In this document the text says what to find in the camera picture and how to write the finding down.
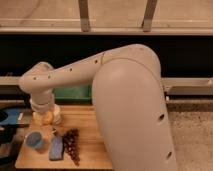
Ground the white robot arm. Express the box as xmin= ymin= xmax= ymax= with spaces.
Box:
xmin=19 ymin=44 xmax=178 ymax=171

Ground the yellow red apple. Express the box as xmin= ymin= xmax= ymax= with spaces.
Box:
xmin=42 ymin=111 xmax=54 ymax=125

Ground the blue sponge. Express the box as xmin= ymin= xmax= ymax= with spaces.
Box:
xmin=49 ymin=136 xmax=63 ymax=161

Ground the green plastic tray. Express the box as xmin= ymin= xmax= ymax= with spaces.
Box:
xmin=54 ymin=85 xmax=91 ymax=102

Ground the white paper cup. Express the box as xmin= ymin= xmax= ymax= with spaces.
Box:
xmin=53 ymin=104 xmax=62 ymax=125

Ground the blue plastic cup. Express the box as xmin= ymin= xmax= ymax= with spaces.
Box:
xmin=25 ymin=131 xmax=44 ymax=150

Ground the blue box at left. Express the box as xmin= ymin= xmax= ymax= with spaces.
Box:
xmin=0 ymin=108 xmax=23 ymax=125

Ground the dark grape bunch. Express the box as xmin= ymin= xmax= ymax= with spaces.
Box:
xmin=63 ymin=129 xmax=80 ymax=166

